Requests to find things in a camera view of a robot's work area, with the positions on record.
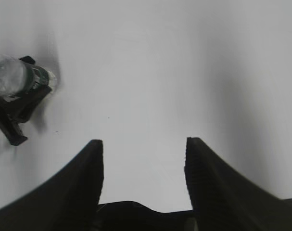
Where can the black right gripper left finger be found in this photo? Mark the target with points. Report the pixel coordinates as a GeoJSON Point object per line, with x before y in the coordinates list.
{"type": "Point", "coordinates": [66, 202]}

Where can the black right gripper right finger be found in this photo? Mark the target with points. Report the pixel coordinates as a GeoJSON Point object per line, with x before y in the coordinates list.
{"type": "Point", "coordinates": [224, 200]}

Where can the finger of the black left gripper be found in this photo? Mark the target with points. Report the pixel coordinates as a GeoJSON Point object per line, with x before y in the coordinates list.
{"type": "Point", "coordinates": [27, 59]}
{"type": "Point", "coordinates": [19, 111]}

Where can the clear plastic water bottle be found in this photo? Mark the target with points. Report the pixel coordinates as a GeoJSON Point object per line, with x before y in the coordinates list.
{"type": "Point", "coordinates": [18, 77]}

